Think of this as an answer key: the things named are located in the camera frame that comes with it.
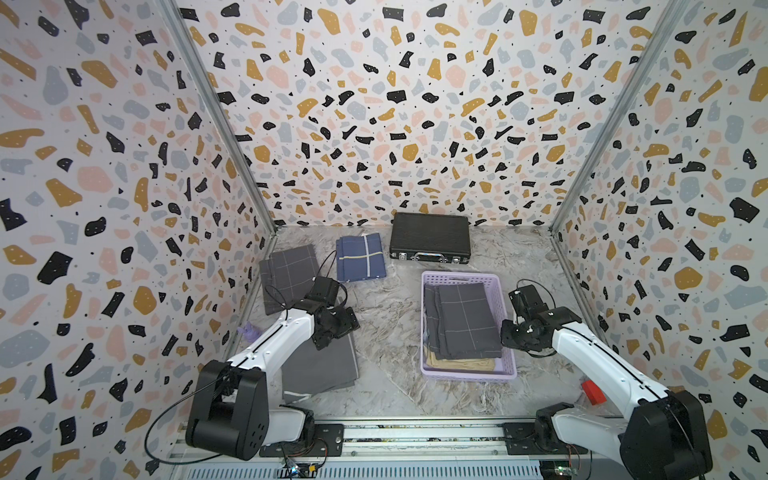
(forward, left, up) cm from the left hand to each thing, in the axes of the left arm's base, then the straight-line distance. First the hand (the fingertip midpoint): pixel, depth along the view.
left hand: (350, 328), depth 87 cm
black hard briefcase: (+39, -27, -3) cm, 47 cm away
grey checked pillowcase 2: (+23, +25, -6) cm, 34 cm away
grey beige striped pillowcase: (-9, -32, -5) cm, 34 cm away
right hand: (-4, -45, 0) cm, 45 cm away
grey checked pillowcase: (+4, -33, -4) cm, 33 cm away
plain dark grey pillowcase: (-11, +10, -4) cm, 16 cm away
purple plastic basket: (-10, -44, -5) cm, 46 cm away
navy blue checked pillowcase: (+32, 0, -6) cm, 32 cm away
